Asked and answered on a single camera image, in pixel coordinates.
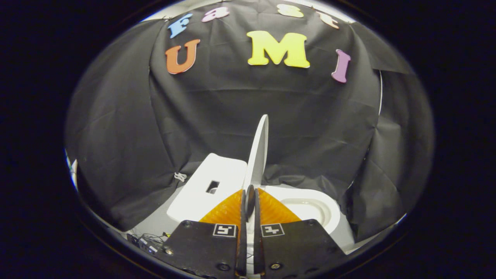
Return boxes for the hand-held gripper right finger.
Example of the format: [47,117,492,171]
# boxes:
[254,188,347,277]

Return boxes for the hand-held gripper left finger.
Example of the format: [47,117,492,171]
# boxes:
[162,189,248,279]

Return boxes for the grey lid pull tab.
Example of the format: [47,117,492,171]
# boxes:
[246,185,256,222]

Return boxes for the black electronic device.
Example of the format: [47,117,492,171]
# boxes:
[127,232,159,255]

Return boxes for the black backdrop cloth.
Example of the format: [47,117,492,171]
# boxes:
[65,0,434,243]

